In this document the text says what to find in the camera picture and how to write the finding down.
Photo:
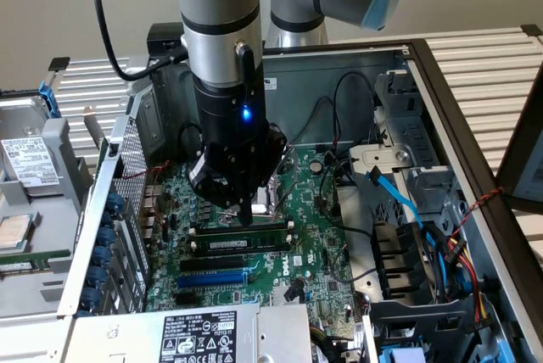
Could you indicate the dark grey front bracket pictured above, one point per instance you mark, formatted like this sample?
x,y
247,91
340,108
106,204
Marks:
x,y
424,316

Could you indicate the green RAM stick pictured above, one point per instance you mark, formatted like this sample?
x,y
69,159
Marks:
x,y
25,265
237,243

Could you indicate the blue card retention clip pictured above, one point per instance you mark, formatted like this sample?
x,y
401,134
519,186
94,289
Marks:
x,y
114,204
98,277
92,298
107,236
103,256

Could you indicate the RAM slot black latches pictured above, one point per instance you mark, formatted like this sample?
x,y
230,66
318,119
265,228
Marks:
x,y
242,253

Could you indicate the green Dell motherboard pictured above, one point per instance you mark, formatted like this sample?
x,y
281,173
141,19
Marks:
x,y
309,227

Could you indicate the black box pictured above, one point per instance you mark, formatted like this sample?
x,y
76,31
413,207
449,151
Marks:
x,y
163,38

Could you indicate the long black expansion slot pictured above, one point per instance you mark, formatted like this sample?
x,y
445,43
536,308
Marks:
x,y
212,264

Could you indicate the blue disk caddy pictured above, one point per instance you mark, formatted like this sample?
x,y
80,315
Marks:
x,y
48,100

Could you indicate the dark framed side panel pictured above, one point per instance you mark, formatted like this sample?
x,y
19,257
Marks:
x,y
509,168

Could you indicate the hard disk with white label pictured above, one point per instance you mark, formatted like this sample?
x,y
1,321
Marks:
x,y
27,159

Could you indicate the black table end cap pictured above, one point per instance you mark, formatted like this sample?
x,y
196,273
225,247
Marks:
x,y
532,30
59,63

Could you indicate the black fan shroud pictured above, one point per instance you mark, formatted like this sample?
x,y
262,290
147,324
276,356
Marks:
x,y
399,252

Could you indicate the grey parts rack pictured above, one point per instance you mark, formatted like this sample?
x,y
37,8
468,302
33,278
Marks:
x,y
55,210

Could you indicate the RAM slot white latches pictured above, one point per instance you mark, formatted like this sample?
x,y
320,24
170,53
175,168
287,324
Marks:
x,y
194,247
267,226

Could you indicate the CPU socket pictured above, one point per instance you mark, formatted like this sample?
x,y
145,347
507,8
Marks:
x,y
263,206

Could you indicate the silver metal disk bay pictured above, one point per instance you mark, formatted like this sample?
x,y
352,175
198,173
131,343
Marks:
x,y
407,138

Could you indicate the silver socket cover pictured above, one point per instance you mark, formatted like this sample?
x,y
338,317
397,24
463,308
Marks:
x,y
290,163

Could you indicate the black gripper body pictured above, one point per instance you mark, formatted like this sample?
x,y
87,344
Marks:
x,y
229,125

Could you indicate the graphics card with bracket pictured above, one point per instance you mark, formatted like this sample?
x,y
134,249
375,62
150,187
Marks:
x,y
94,134

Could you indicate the grey power supply with label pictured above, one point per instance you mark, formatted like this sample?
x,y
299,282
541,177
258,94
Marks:
x,y
127,333

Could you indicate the silver CPU chip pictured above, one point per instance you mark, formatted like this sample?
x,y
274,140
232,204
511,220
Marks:
x,y
15,231

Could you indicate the open grey PC case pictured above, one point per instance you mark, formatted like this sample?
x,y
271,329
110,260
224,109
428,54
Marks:
x,y
305,74

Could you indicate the blue expansion slot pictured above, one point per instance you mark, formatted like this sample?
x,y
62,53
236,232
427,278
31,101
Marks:
x,y
212,279

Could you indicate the coin cell battery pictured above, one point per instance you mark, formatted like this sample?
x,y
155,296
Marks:
x,y
315,165

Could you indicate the short black expansion slot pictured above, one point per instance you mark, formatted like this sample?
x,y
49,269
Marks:
x,y
186,299

